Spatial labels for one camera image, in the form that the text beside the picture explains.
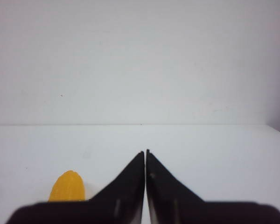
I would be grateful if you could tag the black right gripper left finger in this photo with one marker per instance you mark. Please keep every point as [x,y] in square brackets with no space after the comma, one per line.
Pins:
[120,202]

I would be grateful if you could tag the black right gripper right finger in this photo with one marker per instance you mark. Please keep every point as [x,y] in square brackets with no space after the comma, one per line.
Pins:
[171,202]

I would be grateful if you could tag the yellow corn cob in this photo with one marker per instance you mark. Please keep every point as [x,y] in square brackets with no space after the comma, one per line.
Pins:
[68,187]

